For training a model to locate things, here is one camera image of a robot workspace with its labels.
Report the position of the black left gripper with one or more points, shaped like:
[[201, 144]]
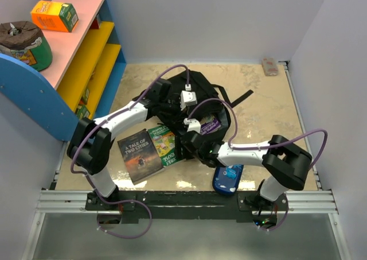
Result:
[[179, 111]]

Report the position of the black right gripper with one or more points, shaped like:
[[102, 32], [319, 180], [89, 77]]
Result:
[[187, 156]]

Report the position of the black student backpack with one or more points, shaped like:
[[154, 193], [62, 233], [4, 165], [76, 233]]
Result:
[[207, 95]]

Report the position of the purple colourful book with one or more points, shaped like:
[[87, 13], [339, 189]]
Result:
[[209, 124]]

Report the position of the dark tale book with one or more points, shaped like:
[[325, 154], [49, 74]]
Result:
[[140, 156]]

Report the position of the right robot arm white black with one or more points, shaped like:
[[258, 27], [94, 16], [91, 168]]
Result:
[[287, 163]]

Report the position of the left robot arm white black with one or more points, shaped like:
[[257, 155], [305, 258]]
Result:
[[89, 148]]

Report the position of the green treehouse book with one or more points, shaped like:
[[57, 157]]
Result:
[[164, 142]]

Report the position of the blue shark pencil case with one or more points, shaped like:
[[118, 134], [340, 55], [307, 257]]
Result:
[[226, 179]]

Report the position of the green box on shelf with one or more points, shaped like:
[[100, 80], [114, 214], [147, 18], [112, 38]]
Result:
[[82, 111], [85, 96]]

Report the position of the blue shelf unit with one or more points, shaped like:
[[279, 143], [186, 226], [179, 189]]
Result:
[[41, 105]]

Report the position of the beige pink eraser box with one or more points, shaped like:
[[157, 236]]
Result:
[[270, 66]]

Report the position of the orange green crayon box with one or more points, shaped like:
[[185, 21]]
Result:
[[55, 16]]

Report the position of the brown green toy stump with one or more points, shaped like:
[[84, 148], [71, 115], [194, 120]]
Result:
[[25, 41]]

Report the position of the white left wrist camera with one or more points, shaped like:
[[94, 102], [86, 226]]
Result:
[[187, 99]]

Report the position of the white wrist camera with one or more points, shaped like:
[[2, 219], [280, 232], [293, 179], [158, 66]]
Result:
[[187, 99], [192, 125]]

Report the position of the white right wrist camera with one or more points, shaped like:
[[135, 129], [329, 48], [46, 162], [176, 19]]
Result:
[[192, 125]]

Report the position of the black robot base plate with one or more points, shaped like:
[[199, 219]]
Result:
[[186, 205]]

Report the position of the aluminium rail frame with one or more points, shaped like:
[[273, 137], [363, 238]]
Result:
[[184, 220]]

